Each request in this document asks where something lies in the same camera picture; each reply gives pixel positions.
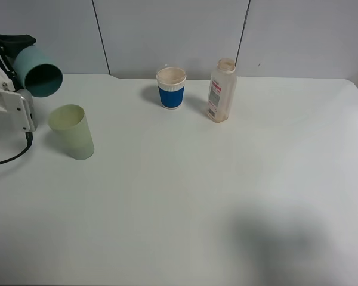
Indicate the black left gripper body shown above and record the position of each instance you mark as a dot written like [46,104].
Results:
[5,65]

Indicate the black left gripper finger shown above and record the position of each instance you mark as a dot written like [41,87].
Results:
[12,45]

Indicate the teal green plastic cup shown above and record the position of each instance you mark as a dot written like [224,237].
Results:
[37,73]

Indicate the clear plastic drink bottle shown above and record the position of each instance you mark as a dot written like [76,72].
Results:
[221,91]

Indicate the pale yellow-green plastic cup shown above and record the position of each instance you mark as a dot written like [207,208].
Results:
[69,124]

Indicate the blue sleeved paper cup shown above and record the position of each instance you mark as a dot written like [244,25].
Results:
[171,82]

